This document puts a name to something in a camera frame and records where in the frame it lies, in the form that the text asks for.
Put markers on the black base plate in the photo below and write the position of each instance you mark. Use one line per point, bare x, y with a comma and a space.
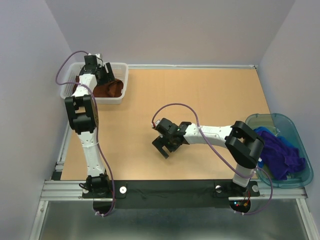
169, 194

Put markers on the white plastic mesh basket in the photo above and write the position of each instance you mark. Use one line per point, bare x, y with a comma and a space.
120, 71

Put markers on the brown towel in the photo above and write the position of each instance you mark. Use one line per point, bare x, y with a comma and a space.
110, 88

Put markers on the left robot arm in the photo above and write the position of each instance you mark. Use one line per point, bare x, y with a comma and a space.
83, 118

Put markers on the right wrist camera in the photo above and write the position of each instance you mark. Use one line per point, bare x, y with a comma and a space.
154, 124

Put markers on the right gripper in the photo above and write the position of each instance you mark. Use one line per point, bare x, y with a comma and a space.
160, 141

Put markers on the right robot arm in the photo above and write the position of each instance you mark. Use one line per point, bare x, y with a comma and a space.
243, 143

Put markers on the aluminium frame rail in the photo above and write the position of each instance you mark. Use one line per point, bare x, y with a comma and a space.
54, 189

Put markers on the blue towel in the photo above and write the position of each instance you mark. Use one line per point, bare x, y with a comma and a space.
276, 149

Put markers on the teal translucent plastic bin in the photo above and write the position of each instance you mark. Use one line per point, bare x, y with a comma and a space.
281, 125

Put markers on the purple towel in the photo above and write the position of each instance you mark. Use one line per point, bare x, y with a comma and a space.
294, 162

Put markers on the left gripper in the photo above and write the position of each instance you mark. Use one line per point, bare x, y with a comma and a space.
106, 79

